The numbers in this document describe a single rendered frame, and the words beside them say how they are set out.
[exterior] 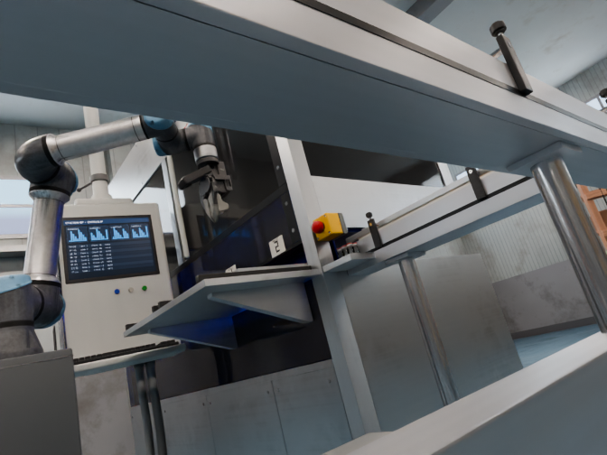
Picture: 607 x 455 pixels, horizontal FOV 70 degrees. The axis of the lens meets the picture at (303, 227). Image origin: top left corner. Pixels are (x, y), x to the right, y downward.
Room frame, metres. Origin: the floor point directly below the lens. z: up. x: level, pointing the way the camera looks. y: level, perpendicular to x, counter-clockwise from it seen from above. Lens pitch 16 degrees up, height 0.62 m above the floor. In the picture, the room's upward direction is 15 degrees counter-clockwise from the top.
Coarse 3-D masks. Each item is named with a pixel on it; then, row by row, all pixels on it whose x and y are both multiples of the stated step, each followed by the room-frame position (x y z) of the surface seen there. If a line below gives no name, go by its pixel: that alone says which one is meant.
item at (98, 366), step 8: (184, 344) 1.83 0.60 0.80; (144, 352) 1.74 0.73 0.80; (152, 352) 1.76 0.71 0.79; (160, 352) 1.77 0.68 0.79; (168, 352) 1.79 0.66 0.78; (176, 352) 1.84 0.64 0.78; (104, 360) 1.66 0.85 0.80; (112, 360) 1.67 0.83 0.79; (120, 360) 1.69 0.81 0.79; (128, 360) 1.71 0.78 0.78; (136, 360) 1.74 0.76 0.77; (144, 360) 1.82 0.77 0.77; (152, 360) 1.93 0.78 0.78; (80, 368) 1.61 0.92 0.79; (88, 368) 1.63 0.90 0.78; (96, 368) 1.65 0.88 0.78; (104, 368) 1.72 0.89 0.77; (112, 368) 1.82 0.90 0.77
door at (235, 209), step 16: (224, 128) 1.65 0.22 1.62; (224, 144) 1.67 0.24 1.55; (240, 144) 1.58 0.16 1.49; (256, 144) 1.51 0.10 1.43; (224, 160) 1.69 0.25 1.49; (240, 160) 1.60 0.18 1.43; (256, 160) 1.53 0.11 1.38; (240, 176) 1.62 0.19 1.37; (256, 176) 1.55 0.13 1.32; (272, 176) 1.48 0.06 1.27; (240, 192) 1.64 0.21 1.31; (256, 192) 1.56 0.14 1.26; (272, 192) 1.49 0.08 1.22; (240, 208) 1.66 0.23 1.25
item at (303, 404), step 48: (384, 288) 1.54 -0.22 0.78; (432, 288) 1.73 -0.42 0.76; (480, 288) 1.96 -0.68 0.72; (384, 336) 1.50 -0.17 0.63; (480, 336) 1.87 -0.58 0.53; (240, 384) 1.84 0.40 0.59; (288, 384) 1.60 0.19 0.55; (336, 384) 1.42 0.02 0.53; (384, 384) 1.45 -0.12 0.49; (432, 384) 1.61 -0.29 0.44; (480, 384) 1.80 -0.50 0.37; (144, 432) 2.75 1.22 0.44; (192, 432) 2.23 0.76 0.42; (240, 432) 1.89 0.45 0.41; (288, 432) 1.65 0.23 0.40; (336, 432) 1.46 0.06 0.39
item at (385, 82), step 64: (0, 0) 0.18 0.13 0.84; (64, 0) 0.19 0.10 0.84; (128, 0) 0.20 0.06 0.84; (192, 0) 0.21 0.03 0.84; (256, 0) 0.25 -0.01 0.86; (320, 0) 0.29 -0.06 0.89; (0, 64) 0.22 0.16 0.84; (64, 64) 0.24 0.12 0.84; (128, 64) 0.25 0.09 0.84; (192, 64) 0.27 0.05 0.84; (256, 64) 0.28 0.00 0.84; (320, 64) 0.30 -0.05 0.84; (384, 64) 0.33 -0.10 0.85; (448, 64) 0.41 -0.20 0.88; (512, 64) 0.53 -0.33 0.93; (256, 128) 0.38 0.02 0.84; (320, 128) 0.41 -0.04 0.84; (384, 128) 0.45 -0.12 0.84; (448, 128) 0.49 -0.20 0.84; (512, 128) 0.54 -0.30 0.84; (576, 128) 0.65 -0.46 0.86
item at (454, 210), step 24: (456, 192) 1.10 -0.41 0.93; (480, 192) 1.04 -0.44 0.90; (504, 192) 1.01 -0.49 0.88; (528, 192) 0.98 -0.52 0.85; (408, 216) 1.22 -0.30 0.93; (432, 216) 1.16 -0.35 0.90; (456, 216) 1.11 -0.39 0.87; (480, 216) 1.07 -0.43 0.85; (504, 216) 1.12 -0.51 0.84; (360, 240) 1.37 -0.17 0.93; (384, 240) 1.30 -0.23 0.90; (408, 240) 1.24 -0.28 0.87; (432, 240) 1.20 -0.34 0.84; (384, 264) 1.38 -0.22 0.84
